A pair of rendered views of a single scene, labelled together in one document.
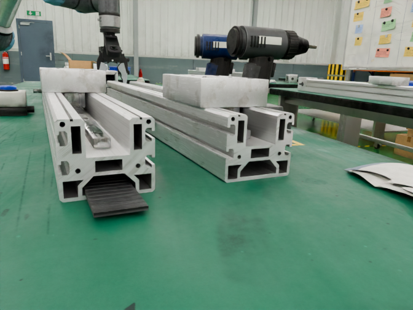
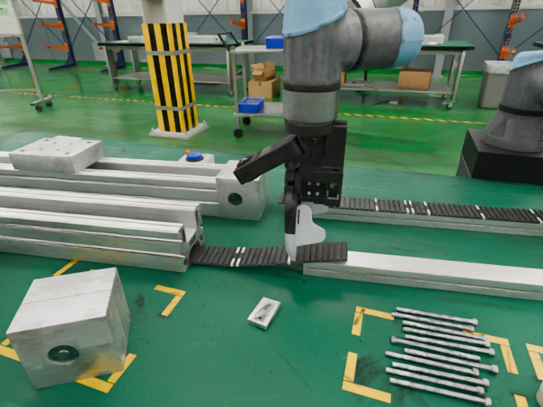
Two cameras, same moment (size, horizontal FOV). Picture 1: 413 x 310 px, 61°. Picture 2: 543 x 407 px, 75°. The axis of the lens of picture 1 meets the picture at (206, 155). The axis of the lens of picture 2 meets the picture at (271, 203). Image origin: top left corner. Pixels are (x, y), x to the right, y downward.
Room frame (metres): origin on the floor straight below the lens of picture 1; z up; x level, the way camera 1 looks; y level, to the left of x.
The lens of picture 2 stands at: (1.58, -0.05, 1.17)
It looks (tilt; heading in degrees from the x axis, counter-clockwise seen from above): 28 degrees down; 127
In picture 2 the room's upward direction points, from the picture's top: 1 degrees counter-clockwise
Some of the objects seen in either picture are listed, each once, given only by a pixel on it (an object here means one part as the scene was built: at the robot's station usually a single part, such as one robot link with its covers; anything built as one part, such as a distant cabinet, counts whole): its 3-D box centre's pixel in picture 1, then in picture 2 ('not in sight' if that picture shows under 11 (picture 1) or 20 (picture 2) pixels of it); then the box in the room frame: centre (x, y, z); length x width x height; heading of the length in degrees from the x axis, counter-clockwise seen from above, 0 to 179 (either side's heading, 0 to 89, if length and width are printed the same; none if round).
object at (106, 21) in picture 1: (109, 23); (310, 104); (1.33, 0.37, 1.06); 0.08 x 0.08 x 0.05
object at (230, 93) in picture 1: (210, 97); not in sight; (0.57, 0.00, 0.87); 0.16 x 0.11 x 0.07; 26
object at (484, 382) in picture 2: not in sight; (439, 373); (1.57, 0.29, 0.78); 0.11 x 0.01 x 0.01; 21
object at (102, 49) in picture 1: (110, 46); (313, 161); (1.34, 0.37, 0.98); 0.09 x 0.08 x 0.12; 26
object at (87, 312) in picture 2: not in sight; (80, 317); (1.18, 0.07, 0.83); 0.11 x 0.10 x 0.10; 141
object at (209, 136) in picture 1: (161, 109); (0, 218); (0.79, 0.11, 0.82); 0.80 x 0.10 x 0.09; 26
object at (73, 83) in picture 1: (71, 86); (61, 160); (0.71, 0.28, 0.87); 0.16 x 0.11 x 0.07; 26
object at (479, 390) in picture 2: not in sight; (432, 379); (1.57, 0.28, 0.78); 0.11 x 0.01 x 0.01; 20
